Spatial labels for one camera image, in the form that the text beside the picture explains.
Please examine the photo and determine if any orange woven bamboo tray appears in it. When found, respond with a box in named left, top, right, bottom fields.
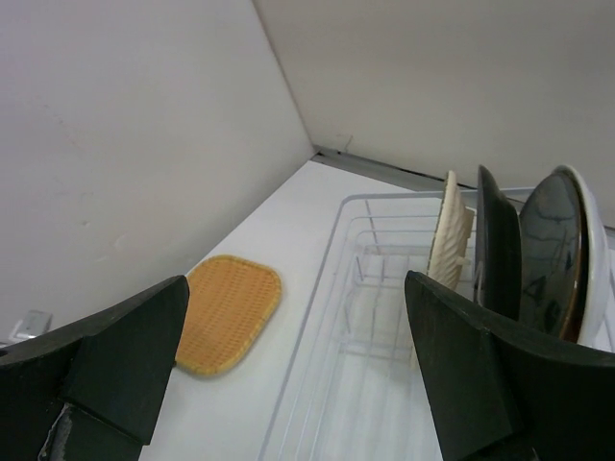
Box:
left=176, top=255, right=282, bottom=376

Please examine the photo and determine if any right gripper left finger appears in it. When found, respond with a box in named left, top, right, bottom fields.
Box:
left=1, top=276, right=189, bottom=460

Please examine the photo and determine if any dark gold patterned plate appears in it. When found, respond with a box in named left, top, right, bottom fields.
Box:
left=518, top=165, right=610, bottom=348

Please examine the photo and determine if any red and teal floral plate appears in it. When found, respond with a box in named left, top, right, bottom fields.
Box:
left=420, top=170, right=476, bottom=293

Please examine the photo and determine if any white wire dish rack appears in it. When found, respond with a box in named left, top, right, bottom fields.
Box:
left=257, top=184, right=615, bottom=461

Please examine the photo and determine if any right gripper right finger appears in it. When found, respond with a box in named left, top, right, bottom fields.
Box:
left=405, top=271, right=614, bottom=460

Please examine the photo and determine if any brown rimmed beige plate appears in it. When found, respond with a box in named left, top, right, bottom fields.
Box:
left=474, top=165, right=522, bottom=320

